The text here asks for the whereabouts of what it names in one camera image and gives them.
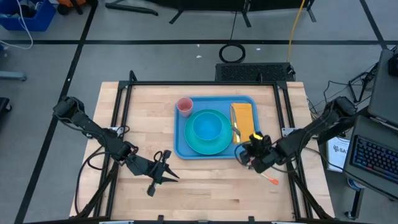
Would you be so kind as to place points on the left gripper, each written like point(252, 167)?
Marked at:
point(141, 166)

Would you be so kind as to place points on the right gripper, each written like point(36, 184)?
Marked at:
point(261, 154)

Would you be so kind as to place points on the yellow cloth napkin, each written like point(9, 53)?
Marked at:
point(247, 119)

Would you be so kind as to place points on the teal plate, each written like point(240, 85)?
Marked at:
point(190, 140)

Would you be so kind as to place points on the light blue bowl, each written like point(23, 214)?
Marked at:
point(206, 126)

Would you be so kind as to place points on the blue plastic tray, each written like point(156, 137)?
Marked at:
point(211, 102)

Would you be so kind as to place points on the pink plastic cup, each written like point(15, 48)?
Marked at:
point(184, 105)

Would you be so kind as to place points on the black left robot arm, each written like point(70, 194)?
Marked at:
point(90, 126)

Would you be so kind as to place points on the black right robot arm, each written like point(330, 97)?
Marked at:
point(311, 130)

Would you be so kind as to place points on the silver mounting plate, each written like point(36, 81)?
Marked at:
point(113, 129)
point(286, 131)

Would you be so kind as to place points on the white printed paper box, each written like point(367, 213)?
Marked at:
point(337, 152)

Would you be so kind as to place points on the grey equipment cart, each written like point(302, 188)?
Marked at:
point(360, 124)

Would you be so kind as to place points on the backlit keyboard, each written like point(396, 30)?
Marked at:
point(376, 158)

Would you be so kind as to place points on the grey laptop lid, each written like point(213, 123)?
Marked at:
point(385, 93)

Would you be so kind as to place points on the black stand legs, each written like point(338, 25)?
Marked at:
point(245, 15)

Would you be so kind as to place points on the black floor bar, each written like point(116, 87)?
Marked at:
point(130, 8)

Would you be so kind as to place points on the orange bag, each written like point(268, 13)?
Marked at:
point(66, 2)

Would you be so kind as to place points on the blue storage bin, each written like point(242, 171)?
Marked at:
point(37, 20)

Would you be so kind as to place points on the black aluminium table frame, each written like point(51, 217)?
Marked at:
point(202, 83)

